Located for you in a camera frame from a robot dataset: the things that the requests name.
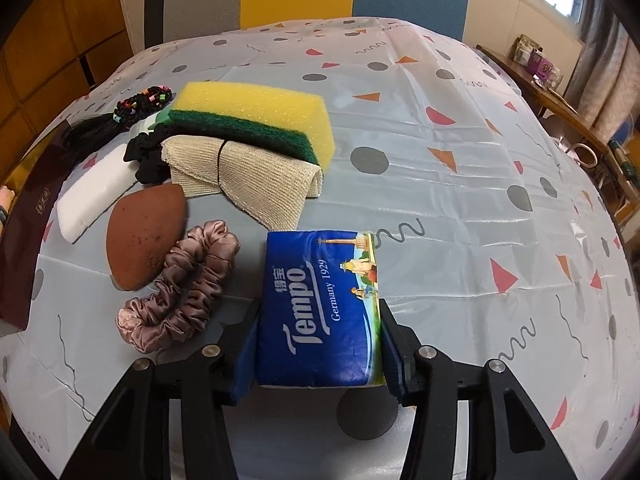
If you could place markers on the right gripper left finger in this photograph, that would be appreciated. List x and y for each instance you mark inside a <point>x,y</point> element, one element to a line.
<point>129,437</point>

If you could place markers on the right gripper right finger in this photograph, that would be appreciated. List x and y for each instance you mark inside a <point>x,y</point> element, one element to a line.
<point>508,438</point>

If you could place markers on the pink satin scrunchie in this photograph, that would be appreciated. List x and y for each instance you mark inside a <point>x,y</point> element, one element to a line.
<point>187,292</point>

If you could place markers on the brown makeup sponge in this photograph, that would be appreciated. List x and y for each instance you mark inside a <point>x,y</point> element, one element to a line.
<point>143,228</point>

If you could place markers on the blue Tempo tissue pack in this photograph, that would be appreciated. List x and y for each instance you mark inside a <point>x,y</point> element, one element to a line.
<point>320,325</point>

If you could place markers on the white rectangular sponge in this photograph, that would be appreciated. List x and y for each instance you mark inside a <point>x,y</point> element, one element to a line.
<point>94,192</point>

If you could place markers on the beige cloth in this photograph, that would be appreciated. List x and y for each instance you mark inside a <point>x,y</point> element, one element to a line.
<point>269,187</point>

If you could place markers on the black scrunchie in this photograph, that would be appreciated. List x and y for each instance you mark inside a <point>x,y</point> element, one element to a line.
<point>146,150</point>

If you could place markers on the black beaded hair wig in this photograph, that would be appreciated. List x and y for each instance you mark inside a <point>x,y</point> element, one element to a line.
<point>93,133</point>

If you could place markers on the yellow green scouring sponge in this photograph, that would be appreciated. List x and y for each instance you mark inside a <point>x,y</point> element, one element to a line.
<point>287,122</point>

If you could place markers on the green silicone bottle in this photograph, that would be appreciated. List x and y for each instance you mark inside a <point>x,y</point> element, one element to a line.
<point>148,124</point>

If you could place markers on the gold tray box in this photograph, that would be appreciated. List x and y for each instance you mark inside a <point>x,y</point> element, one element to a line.
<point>22,237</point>

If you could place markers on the wooden side desk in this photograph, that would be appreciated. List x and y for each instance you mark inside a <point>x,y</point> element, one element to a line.
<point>542,100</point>

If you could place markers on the floral curtain right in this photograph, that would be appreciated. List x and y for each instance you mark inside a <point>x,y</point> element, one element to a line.
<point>604,87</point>

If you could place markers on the packages on desk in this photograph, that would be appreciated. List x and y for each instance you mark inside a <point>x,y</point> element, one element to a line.
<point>530,55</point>

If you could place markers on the wooden wardrobe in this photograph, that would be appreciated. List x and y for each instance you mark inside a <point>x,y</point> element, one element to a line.
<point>56,53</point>

